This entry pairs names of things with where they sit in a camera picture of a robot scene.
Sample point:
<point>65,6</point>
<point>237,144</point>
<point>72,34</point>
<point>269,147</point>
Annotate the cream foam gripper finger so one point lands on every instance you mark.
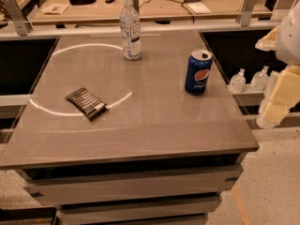
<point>268,42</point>
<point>281,93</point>

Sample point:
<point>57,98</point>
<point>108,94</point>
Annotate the clear plastic water bottle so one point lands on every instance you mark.
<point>129,20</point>

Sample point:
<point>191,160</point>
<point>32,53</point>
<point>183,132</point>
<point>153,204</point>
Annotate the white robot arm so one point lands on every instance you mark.
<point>288,39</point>

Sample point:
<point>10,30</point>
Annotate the right clear sanitizer bottle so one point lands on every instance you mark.
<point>259,79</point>

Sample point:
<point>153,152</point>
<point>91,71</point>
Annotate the clear sanitizer bottle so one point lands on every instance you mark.
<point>237,82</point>
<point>259,79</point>

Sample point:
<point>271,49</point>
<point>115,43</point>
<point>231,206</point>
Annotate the left clear sanitizer bottle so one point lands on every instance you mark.
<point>237,82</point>

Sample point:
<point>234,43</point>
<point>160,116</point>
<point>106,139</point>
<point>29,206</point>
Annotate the dark rxbar chocolate wrapper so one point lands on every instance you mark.
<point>87,103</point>

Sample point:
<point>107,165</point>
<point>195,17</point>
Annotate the blue pepsi soda can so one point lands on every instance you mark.
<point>198,69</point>

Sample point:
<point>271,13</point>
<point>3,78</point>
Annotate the white paper card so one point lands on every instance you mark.
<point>199,8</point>

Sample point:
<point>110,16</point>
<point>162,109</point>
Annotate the grey drawer cabinet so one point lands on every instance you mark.
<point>168,191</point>

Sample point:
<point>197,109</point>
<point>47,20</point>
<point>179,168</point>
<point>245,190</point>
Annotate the small black device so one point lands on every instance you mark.
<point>109,1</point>

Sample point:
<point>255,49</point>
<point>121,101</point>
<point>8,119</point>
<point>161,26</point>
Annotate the black cloth bundle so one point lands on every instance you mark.
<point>81,2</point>

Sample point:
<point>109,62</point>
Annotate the wooden back desk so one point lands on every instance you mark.
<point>150,11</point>

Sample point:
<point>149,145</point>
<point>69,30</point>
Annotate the paper sheet on desk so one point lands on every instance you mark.
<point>56,8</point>

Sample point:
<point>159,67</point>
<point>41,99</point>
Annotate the right metal bracket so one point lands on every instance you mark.
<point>245,14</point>

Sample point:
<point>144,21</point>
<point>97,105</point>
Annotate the metal bracket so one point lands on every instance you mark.
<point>245,14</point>
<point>22,26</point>

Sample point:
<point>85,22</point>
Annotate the left metal bracket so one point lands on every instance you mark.
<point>22,26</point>

